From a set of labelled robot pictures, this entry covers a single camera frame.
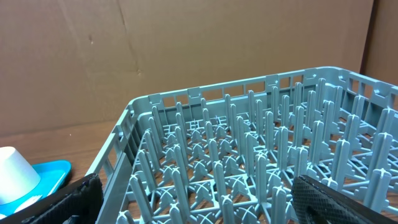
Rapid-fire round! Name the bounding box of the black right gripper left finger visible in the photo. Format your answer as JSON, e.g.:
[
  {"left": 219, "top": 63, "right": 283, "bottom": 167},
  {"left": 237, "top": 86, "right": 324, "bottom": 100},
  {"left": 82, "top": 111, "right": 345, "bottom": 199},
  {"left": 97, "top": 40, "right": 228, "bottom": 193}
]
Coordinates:
[{"left": 1, "top": 173, "right": 104, "bottom": 224}]

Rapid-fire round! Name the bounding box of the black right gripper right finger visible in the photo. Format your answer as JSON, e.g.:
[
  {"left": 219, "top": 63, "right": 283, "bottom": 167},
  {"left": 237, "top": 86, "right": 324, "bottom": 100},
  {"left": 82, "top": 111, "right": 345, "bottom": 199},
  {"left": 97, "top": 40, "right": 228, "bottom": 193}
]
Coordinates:
[{"left": 292, "top": 175, "right": 397, "bottom": 224}]

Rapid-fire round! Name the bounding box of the teal plastic serving tray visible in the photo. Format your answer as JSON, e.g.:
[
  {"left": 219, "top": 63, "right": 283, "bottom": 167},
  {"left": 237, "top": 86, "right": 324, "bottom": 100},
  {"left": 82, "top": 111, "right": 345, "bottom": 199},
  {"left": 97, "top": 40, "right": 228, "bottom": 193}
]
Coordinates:
[{"left": 1, "top": 160, "right": 72, "bottom": 219}]

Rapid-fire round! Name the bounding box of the white plastic fork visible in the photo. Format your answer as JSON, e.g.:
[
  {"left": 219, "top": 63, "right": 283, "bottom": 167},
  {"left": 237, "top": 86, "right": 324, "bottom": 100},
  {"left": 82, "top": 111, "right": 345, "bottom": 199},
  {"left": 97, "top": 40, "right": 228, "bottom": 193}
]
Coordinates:
[{"left": 14, "top": 195, "right": 42, "bottom": 213}]

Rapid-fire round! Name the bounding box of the white paper cup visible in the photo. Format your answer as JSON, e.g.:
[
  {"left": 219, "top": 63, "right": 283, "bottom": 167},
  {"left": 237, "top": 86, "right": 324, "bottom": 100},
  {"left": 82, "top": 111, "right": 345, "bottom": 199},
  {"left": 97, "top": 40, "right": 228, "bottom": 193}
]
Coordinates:
[{"left": 1, "top": 146, "right": 40, "bottom": 205}]

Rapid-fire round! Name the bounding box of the grey plastic dish rack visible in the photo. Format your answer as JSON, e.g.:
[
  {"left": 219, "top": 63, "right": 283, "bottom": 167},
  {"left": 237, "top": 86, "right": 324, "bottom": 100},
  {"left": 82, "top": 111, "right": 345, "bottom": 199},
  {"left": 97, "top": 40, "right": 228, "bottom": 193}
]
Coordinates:
[{"left": 89, "top": 67, "right": 397, "bottom": 223}]

